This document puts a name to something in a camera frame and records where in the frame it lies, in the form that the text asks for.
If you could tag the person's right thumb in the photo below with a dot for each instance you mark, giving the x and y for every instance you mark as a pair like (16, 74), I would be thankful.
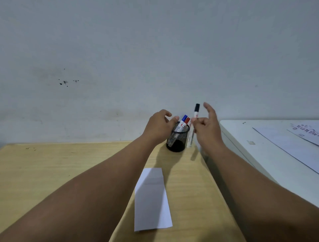
(194, 124)

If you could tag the blue-capped white marker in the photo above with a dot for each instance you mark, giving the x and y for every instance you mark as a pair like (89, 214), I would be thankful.
(181, 123)

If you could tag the black mesh pen holder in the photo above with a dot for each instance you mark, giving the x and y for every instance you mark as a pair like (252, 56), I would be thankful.
(177, 140)

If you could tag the large white paper sheet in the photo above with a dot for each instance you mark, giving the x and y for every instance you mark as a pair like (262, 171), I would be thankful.
(294, 147)

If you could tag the printed white paper sheet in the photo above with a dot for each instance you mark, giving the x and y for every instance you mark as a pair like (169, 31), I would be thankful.
(307, 132)

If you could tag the person's left forearm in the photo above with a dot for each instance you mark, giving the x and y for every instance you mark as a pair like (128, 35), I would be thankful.
(94, 189)

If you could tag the small clear tape piece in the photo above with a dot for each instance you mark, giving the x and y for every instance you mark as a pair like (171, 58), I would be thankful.
(251, 142)

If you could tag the black-capped white marker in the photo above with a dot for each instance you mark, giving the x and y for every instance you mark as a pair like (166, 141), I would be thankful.
(196, 109)

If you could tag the red-capped white marker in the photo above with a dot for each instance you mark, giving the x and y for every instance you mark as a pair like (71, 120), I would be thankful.
(186, 121)

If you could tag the person's left thumb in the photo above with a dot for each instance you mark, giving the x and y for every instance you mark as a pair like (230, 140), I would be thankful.
(174, 121)

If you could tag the person's left hand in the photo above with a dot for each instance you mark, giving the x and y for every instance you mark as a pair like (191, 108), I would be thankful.
(155, 127)

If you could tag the person's right forearm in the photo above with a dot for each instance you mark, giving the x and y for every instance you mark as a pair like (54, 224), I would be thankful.
(259, 197)

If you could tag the white folded paper slip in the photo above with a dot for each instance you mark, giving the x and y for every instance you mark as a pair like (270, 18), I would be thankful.
(152, 199)

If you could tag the person's right hand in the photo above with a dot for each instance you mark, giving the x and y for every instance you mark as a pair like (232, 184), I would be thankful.
(208, 134)

